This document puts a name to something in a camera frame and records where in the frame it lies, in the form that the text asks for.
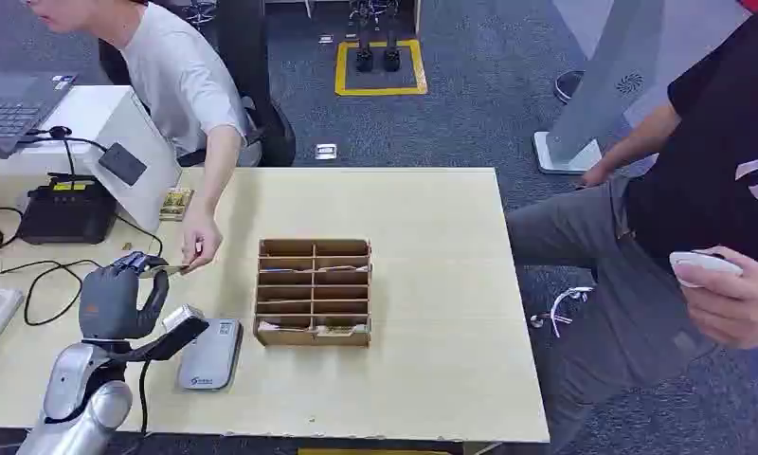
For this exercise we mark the standing person's right hand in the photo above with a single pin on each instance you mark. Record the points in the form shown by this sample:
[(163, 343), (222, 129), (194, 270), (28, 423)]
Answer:
[(595, 174)]

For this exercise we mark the seated person's right hand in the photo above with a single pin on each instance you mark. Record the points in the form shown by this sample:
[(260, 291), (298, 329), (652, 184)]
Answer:
[(200, 238)]

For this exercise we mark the standing person's left hand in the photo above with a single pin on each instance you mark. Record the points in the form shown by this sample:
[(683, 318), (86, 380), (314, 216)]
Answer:
[(737, 308)]

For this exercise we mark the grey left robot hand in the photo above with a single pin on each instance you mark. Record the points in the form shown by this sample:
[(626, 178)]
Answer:
[(112, 301)]

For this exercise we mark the playing card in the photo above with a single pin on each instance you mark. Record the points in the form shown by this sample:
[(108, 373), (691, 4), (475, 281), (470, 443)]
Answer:
[(165, 271)]

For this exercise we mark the white handheld remote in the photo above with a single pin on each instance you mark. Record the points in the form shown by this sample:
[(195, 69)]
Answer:
[(705, 262)]

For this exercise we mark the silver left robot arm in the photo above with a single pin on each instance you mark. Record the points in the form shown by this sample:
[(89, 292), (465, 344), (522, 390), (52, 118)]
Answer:
[(77, 395)]

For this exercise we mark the white stand base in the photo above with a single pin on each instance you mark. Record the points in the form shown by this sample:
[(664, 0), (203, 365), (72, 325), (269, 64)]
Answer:
[(567, 160)]

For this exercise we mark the stack of cards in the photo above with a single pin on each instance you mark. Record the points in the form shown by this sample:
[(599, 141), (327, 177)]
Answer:
[(176, 204)]

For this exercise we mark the card in box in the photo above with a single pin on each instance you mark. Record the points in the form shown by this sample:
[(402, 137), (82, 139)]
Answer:
[(281, 327), (344, 329), (344, 269), (285, 270)]

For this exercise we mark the grey stand column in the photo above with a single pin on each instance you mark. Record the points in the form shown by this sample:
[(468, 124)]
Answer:
[(605, 81)]

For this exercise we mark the black shoe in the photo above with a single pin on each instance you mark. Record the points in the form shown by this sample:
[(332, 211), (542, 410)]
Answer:
[(567, 85)]

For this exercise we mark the black box with yellow label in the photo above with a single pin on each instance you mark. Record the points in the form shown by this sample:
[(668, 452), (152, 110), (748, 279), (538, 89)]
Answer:
[(68, 210)]

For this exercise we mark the standing person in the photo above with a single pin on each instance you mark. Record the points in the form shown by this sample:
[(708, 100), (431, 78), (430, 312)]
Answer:
[(699, 188)]

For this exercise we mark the black power adapter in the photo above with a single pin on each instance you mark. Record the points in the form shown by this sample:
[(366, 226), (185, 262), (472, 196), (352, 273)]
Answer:
[(122, 164)]

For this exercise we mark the grey card reader device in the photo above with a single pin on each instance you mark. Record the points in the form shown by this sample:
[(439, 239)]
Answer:
[(211, 355)]

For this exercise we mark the wooden card sorting box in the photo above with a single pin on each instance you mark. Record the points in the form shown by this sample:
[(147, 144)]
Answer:
[(313, 292)]

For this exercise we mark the white side table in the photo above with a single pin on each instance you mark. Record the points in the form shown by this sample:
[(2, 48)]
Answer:
[(112, 125)]

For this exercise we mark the silver floor socket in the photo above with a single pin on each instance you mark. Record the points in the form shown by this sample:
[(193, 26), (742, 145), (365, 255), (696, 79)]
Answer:
[(325, 151)]

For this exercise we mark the seated person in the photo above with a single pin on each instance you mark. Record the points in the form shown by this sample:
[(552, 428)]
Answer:
[(178, 75)]

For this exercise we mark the dark grey laptop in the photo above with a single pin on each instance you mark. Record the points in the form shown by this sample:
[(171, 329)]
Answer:
[(12, 110)]

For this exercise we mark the yellow floor tape square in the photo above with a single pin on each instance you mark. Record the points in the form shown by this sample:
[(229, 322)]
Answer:
[(382, 88)]

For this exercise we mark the small silver floor plate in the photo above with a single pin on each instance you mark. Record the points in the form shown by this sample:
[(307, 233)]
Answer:
[(326, 38)]

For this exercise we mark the black robot feet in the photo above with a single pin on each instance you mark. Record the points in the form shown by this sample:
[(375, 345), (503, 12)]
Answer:
[(377, 56)]

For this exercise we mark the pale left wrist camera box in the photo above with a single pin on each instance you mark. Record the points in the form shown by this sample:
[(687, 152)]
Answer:
[(181, 317)]

